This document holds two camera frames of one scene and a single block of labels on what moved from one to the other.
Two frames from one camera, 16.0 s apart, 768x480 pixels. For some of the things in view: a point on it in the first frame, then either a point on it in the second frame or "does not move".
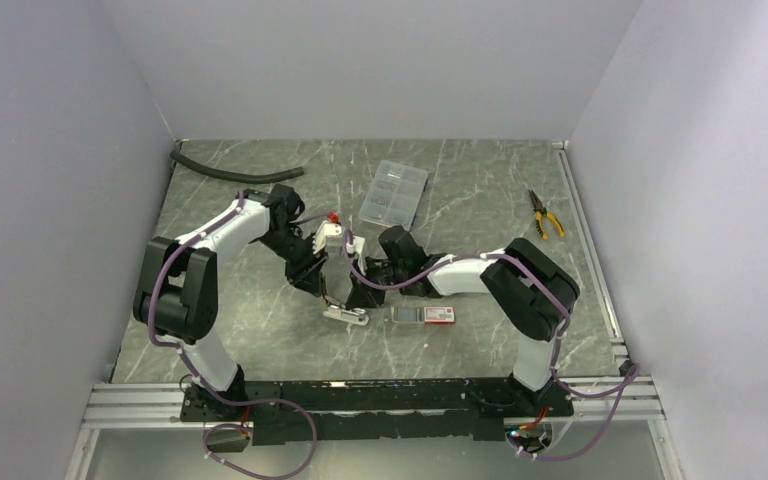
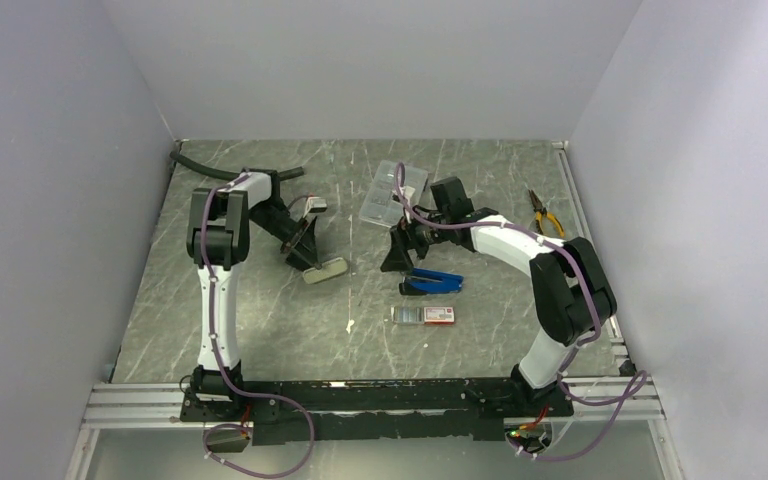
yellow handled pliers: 540,211 does not move
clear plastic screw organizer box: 393,194 does not move
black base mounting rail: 473,410 does not move
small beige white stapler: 335,309 to 328,269
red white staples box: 426,314 does not move
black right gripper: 363,295 to 404,237
